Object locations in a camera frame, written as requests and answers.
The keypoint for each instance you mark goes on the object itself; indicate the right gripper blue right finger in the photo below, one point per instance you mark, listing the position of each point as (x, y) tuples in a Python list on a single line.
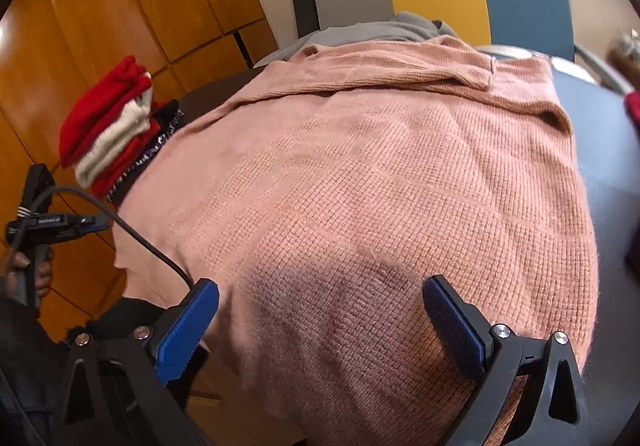
[(552, 409)]

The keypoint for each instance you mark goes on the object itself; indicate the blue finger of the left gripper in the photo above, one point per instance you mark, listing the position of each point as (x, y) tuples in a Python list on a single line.
[(92, 223)]

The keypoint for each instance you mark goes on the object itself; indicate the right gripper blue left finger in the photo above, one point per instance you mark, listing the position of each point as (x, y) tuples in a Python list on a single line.
[(114, 392)]

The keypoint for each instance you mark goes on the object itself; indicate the pink knit sweater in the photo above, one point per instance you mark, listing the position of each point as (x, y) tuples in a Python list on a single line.
[(322, 194)]

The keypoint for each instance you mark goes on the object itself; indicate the folded red white clothes stack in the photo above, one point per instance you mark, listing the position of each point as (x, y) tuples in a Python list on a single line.
[(115, 128)]

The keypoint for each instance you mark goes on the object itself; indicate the red garment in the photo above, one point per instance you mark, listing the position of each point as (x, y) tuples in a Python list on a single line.
[(632, 105)]

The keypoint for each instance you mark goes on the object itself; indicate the grey cardigan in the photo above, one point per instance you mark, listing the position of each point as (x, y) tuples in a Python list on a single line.
[(404, 27)]

